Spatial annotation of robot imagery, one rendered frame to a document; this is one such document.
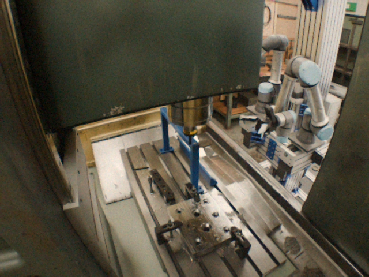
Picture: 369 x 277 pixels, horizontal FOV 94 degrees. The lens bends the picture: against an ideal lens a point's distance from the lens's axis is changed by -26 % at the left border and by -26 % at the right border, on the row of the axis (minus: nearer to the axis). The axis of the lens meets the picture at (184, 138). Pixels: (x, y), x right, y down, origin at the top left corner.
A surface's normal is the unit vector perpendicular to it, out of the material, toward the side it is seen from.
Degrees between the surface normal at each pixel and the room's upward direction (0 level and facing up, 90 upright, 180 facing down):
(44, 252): 90
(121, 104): 90
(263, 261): 0
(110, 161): 24
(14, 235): 90
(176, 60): 90
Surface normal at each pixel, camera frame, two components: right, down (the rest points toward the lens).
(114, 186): 0.14, -0.57
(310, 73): -0.03, 0.44
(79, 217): 0.41, 0.49
